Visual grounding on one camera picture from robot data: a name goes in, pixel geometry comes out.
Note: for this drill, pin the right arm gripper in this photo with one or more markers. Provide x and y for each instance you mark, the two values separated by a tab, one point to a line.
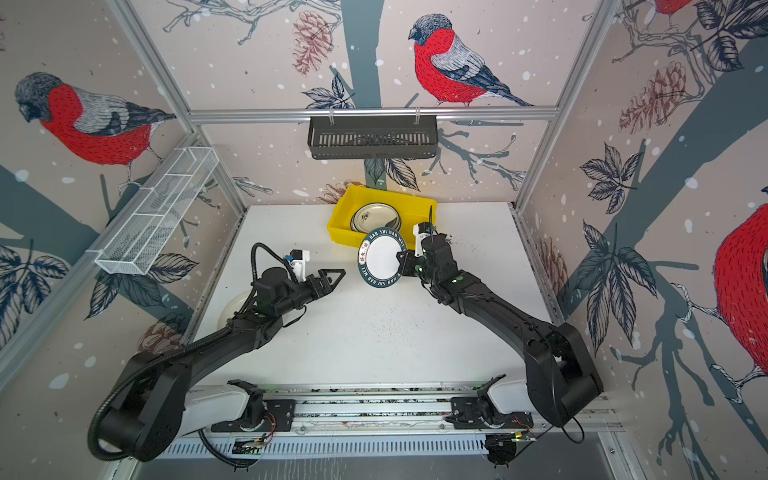
408	261

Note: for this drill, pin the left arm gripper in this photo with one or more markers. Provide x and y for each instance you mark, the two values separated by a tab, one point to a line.
325	288

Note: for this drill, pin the large green rim lettered plate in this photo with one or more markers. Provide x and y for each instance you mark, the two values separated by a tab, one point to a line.
377	259

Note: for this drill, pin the cream plate dark spot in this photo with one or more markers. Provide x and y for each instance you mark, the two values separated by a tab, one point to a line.
373	216

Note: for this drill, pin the plain cream plate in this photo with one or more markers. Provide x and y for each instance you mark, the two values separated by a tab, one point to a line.
231	309

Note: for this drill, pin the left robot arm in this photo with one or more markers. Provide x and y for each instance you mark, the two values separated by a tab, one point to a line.
143	413

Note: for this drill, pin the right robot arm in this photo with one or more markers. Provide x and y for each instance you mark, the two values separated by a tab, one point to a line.
560	376

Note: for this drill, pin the yellow plastic bin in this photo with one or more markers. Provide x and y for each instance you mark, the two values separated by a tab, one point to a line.
412	210

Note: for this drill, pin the black hanging basket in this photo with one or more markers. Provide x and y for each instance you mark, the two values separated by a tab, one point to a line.
373	137

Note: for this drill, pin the aluminium cross bar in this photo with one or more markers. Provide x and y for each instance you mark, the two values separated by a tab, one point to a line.
244	116

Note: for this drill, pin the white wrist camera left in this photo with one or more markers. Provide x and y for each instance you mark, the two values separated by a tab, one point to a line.
298	260

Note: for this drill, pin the base rail assembly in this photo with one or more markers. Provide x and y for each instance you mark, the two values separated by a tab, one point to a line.
408	421

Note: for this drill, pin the white wire mesh basket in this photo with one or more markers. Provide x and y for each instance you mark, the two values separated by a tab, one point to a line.
141	238

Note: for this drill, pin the aluminium frame post left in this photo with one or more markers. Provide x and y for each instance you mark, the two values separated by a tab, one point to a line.
128	18

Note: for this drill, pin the aluminium frame post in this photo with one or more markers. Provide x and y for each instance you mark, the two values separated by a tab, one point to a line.
128	18
599	24

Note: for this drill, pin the aluminium frame post right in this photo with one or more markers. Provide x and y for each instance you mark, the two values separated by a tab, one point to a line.
599	24

